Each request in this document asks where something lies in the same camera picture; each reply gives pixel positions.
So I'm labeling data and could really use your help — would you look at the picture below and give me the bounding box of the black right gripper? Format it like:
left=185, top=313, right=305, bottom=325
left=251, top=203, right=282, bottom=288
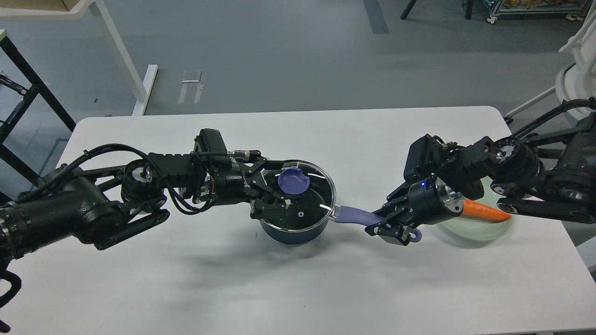
left=365, top=176, right=465, bottom=246

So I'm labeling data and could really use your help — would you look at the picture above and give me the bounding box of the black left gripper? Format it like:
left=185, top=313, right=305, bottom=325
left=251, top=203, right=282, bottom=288
left=205, top=155, right=294, bottom=220

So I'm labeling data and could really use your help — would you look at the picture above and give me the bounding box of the glass lid with purple knob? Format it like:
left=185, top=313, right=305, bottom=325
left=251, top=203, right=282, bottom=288
left=260, top=160, right=336, bottom=244

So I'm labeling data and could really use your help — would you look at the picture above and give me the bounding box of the blue saucepan with purple handle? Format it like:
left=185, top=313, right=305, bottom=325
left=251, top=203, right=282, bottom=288
left=257, top=161, right=423, bottom=246

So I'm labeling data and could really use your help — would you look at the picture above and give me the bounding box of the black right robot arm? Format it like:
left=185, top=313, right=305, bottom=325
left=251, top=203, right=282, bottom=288
left=365, top=97, right=596, bottom=246

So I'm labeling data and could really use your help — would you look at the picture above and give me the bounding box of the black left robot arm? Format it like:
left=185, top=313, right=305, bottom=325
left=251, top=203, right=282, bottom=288
left=1, top=128, right=298, bottom=306

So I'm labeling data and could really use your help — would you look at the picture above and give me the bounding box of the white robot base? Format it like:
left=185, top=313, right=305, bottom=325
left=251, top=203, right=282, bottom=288
left=503, top=16, right=596, bottom=124

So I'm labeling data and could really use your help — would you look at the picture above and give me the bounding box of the pale green plate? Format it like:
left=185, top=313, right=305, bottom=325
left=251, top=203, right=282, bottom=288
left=438, top=177, right=515, bottom=242

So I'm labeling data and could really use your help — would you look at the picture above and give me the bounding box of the toy carrot with green leaves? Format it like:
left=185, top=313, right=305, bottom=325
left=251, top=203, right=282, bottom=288
left=461, top=199, right=511, bottom=223

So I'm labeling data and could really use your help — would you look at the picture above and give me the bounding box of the black metal stand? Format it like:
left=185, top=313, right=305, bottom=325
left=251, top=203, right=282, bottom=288
left=0, top=33, right=76, bottom=186

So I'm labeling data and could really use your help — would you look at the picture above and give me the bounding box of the metal wheeled cart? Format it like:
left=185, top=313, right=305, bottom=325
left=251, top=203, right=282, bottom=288
left=484, top=0, right=593, bottom=25

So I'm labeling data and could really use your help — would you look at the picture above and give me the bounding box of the white table leg frame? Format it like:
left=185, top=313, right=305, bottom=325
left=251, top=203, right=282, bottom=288
left=0, top=0, right=158, bottom=116

